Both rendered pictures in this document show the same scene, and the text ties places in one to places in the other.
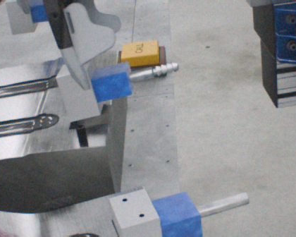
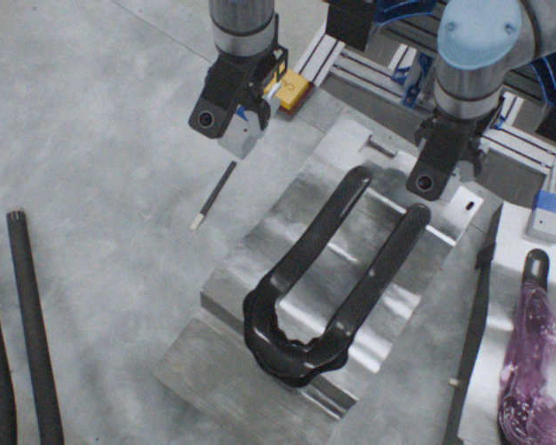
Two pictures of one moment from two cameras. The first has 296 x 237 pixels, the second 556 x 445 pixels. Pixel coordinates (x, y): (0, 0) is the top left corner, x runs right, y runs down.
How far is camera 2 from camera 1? 104 cm
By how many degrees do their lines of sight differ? 54
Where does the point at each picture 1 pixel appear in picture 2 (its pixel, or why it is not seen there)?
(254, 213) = not seen: hidden behind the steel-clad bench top
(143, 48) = (288, 81)
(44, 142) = (450, 227)
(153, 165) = not seen: hidden behind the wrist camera
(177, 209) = (554, 203)
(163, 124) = (386, 138)
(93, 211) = (510, 237)
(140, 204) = (550, 217)
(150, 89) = (326, 112)
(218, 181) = not seen: hidden behind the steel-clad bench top
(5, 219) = (499, 284)
